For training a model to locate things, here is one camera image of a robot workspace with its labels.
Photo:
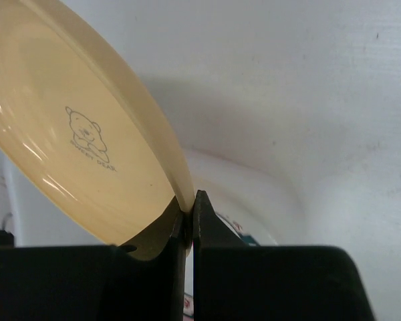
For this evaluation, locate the white plastic bin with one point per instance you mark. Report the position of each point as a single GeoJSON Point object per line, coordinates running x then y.
{"type": "Point", "coordinates": [262, 204]}

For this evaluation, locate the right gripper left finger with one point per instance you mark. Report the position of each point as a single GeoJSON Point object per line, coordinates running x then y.
{"type": "Point", "coordinates": [143, 279]}

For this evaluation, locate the white plate green rim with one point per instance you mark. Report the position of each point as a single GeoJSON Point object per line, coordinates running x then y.
{"type": "Point", "coordinates": [238, 230]}

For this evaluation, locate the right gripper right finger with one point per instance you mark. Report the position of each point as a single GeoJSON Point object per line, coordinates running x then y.
{"type": "Point", "coordinates": [236, 281]}

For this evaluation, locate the orange plate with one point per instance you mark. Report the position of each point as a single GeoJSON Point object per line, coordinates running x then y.
{"type": "Point", "coordinates": [81, 126]}

